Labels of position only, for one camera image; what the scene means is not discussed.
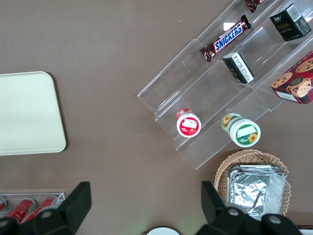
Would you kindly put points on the aluminium foil container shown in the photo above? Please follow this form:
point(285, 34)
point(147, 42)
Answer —
point(256, 191)

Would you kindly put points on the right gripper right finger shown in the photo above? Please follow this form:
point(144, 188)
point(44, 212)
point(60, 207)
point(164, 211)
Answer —
point(217, 215)

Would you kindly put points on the small black carton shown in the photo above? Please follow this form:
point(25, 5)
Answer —
point(240, 68)
point(288, 22)

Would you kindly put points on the red cookie box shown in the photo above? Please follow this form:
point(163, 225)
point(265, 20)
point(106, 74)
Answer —
point(297, 80)

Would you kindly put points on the Snickers chocolate bar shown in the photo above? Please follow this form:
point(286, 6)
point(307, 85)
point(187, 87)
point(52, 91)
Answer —
point(227, 39)
point(253, 4)

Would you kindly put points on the cream plastic serving tray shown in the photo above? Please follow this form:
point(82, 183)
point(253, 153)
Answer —
point(27, 112)

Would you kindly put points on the clear acrylic bottle rack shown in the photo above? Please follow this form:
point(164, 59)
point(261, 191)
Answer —
point(58, 194)

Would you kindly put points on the red lid white cup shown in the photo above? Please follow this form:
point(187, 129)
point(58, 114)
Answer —
point(189, 126)

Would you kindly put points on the green lid white cup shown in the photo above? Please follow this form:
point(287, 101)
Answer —
point(245, 133)

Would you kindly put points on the light tan wicker basket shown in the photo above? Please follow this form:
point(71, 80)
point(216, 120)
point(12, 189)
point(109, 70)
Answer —
point(252, 157)

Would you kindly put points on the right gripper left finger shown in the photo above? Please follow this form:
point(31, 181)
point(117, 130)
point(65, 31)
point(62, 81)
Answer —
point(73, 203)

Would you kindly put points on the red cola bottle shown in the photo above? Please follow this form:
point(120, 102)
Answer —
point(2, 204)
point(42, 208)
point(20, 209)

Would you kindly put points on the clear acrylic stepped stand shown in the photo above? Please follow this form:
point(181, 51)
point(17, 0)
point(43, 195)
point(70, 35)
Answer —
point(195, 93)

